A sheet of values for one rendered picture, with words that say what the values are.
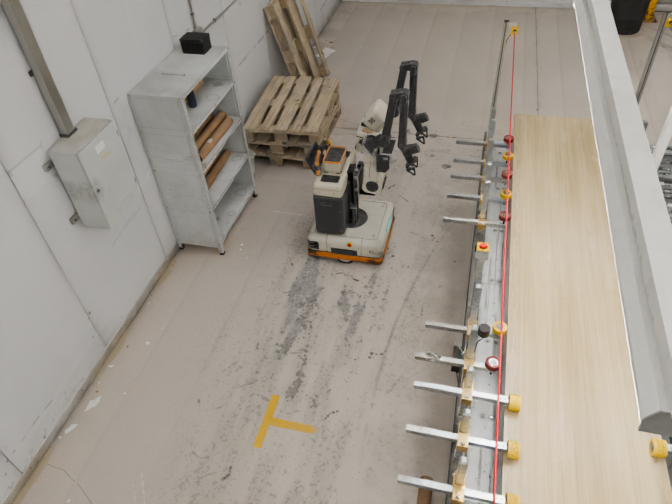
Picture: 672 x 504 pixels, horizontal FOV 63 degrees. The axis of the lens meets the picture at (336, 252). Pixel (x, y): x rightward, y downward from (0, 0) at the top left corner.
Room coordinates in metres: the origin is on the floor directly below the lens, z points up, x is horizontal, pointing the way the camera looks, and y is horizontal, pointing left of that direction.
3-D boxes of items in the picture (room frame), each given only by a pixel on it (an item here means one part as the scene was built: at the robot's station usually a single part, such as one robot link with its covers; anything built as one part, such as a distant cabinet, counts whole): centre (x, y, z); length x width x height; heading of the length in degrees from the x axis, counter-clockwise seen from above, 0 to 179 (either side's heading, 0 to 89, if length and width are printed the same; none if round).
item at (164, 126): (4.15, 1.09, 0.78); 0.90 x 0.45 x 1.55; 163
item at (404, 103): (3.37, -0.54, 1.40); 0.11 x 0.06 x 0.43; 162
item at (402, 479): (1.01, -0.44, 0.95); 0.50 x 0.04 x 0.04; 73
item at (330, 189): (3.74, -0.07, 0.59); 0.55 x 0.34 x 0.83; 163
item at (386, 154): (3.63, -0.44, 0.99); 0.28 x 0.16 x 0.22; 163
